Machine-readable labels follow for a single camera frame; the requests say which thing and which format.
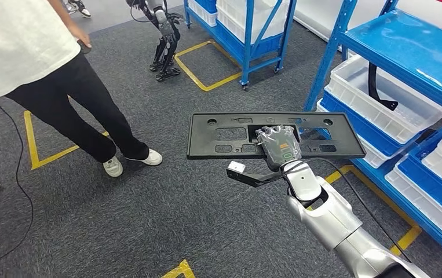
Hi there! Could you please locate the black humanoid robot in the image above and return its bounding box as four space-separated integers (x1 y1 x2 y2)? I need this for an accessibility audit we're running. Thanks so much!
126 0 185 82

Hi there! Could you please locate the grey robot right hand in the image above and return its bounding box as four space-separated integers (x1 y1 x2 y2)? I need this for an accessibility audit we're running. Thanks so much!
255 125 303 172

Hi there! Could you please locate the black floor cable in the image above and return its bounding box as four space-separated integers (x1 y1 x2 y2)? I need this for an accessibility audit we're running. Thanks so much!
0 75 35 269

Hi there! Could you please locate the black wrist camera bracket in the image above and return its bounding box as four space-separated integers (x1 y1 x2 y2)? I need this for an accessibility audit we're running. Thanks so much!
226 169 285 188

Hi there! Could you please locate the person's hand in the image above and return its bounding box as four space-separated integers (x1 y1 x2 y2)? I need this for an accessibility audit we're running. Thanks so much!
66 23 93 49

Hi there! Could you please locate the black plastic licence plate frame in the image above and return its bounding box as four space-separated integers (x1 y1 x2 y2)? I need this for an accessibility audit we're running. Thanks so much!
186 112 367 161

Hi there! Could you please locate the person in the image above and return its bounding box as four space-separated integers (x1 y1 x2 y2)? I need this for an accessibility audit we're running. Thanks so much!
0 0 164 178
62 0 92 19

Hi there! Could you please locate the yellow floor tape square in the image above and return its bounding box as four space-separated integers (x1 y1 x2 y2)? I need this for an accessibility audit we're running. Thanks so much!
161 259 196 278
24 110 110 171

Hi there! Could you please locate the blue steel shelf rack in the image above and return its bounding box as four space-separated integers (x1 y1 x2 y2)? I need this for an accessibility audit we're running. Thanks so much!
304 0 442 268
183 0 297 92

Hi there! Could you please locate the black curved plastic part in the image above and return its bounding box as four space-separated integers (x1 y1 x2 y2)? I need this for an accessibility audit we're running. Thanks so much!
367 62 399 111

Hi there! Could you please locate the white car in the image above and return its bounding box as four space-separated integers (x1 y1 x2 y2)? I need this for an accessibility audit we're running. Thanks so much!
293 0 442 43

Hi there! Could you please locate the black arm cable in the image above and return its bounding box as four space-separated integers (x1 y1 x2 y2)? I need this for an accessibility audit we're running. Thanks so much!
282 157 414 264

